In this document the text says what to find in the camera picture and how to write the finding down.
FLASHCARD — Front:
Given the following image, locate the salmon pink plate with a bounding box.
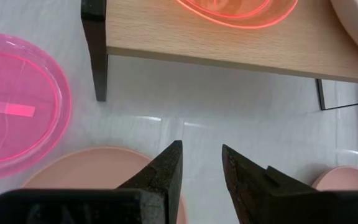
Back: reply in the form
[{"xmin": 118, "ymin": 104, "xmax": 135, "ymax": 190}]
[
  {"xmin": 311, "ymin": 166, "xmax": 358, "ymax": 192},
  {"xmin": 22, "ymin": 146, "xmax": 189, "ymax": 224}
]

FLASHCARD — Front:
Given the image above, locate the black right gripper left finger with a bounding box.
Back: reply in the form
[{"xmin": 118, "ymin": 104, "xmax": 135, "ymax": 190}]
[{"xmin": 116, "ymin": 140, "xmax": 184, "ymax": 224}]

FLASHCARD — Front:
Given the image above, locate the orange translucent plate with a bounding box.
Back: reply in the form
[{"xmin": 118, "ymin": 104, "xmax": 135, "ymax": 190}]
[{"xmin": 175, "ymin": 0, "xmax": 299, "ymax": 30}]

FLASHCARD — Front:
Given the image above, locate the wooden tray board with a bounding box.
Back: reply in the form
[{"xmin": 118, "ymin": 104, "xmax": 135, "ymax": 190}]
[{"xmin": 80, "ymin": 0, "xmax": 358, "ymax": 111}]

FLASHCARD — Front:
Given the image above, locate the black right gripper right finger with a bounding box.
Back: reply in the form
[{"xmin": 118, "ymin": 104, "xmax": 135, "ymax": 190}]
[{"xmin": 221, "ymin": 144, "xmax": 318, "ymax": 224}]

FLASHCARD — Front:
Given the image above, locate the pink translucent plate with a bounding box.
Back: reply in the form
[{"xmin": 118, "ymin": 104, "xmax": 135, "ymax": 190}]
[{"xmin": 0, "ymin": 30, "xmax": 73, "ymax": 183}]

